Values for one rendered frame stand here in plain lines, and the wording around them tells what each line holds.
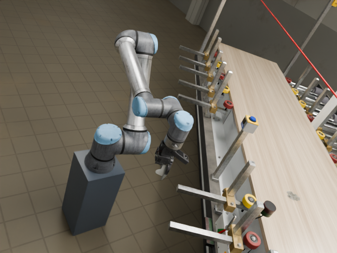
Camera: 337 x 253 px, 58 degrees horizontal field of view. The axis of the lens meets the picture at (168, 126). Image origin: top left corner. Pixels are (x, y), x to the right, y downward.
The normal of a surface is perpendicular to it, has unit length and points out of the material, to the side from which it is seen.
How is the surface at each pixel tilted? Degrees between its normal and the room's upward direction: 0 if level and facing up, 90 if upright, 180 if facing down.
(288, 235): 0
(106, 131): 5
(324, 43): 90
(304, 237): 0
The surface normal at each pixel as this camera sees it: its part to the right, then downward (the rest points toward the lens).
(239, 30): -0.79, 0.11
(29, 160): 0.33, -0.75
